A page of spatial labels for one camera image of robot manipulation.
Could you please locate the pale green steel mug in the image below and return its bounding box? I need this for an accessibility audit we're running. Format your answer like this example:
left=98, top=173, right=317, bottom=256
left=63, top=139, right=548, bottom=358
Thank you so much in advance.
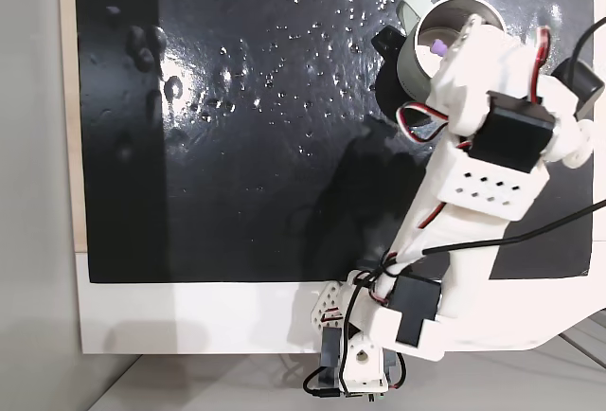
left=394, top=0, right=508, bottom=105

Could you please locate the black mat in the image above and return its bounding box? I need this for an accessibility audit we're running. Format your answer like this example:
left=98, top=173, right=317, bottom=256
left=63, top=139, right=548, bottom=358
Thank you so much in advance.
left=74, top=0, right=596, bottom=284

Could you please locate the black camera box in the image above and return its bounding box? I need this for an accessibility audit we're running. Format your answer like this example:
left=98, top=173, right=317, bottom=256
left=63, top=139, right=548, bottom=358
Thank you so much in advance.
left=551, top=57, right=606, bottom=121

